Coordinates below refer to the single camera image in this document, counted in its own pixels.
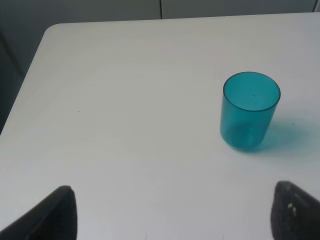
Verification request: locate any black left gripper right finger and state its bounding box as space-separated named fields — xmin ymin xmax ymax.
xmin=270 ymin=180 xmax=320 ymax=240

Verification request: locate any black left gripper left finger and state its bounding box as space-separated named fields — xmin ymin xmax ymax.
xmin=0 ymin=185 xmax=78 ymax=240

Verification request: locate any teal translucent plastic cup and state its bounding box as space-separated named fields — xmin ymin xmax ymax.
xmin=220 ymin=71 xmax=281 ymax=151

